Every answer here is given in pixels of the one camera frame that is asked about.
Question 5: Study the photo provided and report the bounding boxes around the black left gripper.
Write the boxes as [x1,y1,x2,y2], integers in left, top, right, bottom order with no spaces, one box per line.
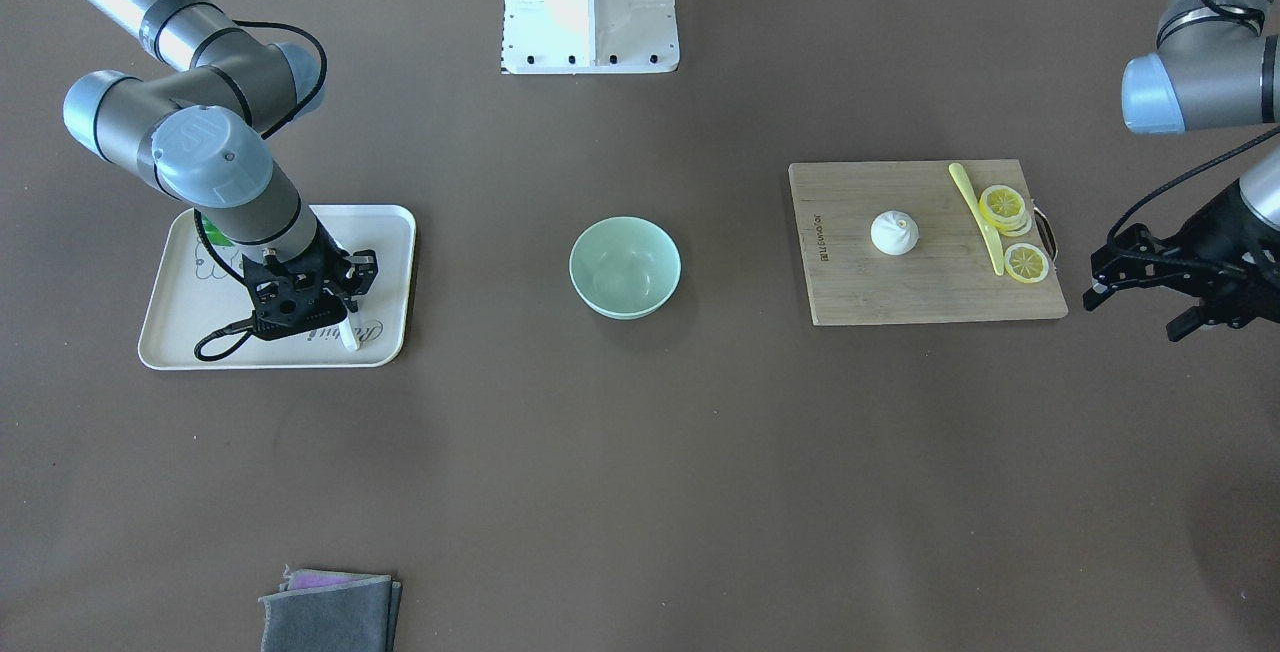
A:
[1085,182,1279,341]

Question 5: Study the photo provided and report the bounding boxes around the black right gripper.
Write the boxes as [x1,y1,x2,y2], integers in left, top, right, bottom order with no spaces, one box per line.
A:
[243,232,379,341]

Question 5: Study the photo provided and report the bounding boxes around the white ceramic spoon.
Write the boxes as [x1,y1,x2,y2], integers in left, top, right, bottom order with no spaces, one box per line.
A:
[337,302,362,354]

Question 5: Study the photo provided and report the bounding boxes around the white steamed bun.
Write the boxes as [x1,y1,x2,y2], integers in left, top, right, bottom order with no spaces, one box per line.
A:
[869,210,920,256]

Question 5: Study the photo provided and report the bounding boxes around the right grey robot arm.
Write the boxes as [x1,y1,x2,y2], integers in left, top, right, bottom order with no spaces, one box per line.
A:
[61,0,378,341]

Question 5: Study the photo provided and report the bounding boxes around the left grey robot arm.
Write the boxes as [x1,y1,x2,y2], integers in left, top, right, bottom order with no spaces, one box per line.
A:
[1083,0,1279,342]

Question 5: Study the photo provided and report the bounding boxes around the pale green bowl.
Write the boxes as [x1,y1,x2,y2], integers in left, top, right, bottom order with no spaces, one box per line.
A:
[568,216,684,320]

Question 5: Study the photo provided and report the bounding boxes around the green item on tray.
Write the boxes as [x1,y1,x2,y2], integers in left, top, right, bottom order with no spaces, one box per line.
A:
[200,216,236,249]

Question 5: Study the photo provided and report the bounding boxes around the cream plastic tray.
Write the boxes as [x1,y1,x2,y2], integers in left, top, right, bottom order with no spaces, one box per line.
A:
[138,204,417,370]

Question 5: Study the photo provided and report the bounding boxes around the lower lemon slice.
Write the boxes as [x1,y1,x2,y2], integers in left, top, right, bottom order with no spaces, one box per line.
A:
[1004,243,1052,284]

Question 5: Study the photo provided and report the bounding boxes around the lemon slice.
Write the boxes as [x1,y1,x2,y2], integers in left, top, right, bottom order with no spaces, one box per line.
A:
[1004,243,1052,284]
[978,184,1033,238]

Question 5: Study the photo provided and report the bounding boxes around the upper lemon slice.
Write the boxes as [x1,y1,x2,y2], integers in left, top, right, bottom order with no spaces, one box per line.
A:
[978,184,1033,238]

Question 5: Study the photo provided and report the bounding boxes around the bamboo cutting board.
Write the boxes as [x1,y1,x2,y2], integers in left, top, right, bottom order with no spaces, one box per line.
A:
[788,160,1068,327]

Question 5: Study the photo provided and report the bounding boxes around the yellow plastic knife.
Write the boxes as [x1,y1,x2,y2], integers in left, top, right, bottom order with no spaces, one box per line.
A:
[948,163,1005,277]

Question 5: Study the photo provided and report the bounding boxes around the grey folded cloth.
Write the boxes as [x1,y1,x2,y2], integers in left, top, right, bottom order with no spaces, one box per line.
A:
[259,566,402,651]

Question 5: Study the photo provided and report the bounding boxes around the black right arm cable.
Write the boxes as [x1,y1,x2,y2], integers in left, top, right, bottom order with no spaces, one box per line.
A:
[192,17,332,363]

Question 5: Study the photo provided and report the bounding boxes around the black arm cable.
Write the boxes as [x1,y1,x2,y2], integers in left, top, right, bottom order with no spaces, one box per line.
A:
[192,17,332,363]
[1105,0,1280,263]

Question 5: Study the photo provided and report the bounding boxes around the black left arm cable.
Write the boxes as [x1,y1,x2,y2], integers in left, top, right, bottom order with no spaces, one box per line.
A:
[1105,0,1280,263]

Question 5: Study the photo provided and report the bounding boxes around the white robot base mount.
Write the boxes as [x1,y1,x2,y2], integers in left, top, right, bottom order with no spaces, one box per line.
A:
[500,0,681,76]

